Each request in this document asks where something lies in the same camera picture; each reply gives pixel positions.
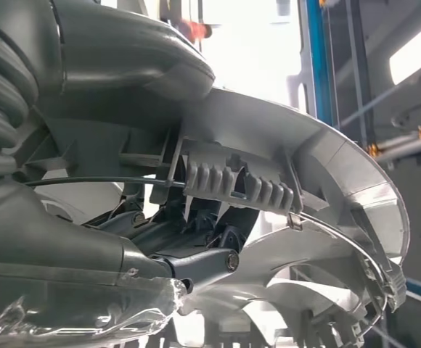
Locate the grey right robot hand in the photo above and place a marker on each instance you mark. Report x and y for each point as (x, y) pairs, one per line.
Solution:
(69, 249)

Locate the blue trim beam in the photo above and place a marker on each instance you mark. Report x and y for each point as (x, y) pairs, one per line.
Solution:
(319, 57)

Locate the ceiling pipe with brass fittings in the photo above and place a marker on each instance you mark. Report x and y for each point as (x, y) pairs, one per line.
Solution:
(399, 144)

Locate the ceiling light strip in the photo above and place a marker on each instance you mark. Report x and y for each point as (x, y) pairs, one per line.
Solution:
(417, 53)

